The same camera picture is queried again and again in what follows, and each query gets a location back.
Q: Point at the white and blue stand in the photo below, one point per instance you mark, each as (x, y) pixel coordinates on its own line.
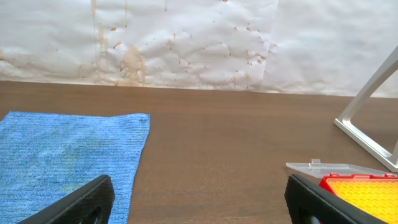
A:
(363, 99)

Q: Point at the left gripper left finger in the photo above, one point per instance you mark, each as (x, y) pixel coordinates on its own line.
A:
(90, 199)

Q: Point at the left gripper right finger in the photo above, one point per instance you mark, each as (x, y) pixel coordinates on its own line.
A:
(311, 202)

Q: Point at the red and yellow tip box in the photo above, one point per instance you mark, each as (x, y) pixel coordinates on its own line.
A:
(367, 193)

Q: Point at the blue cloth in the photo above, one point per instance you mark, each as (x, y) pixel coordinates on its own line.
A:
(62, 155)

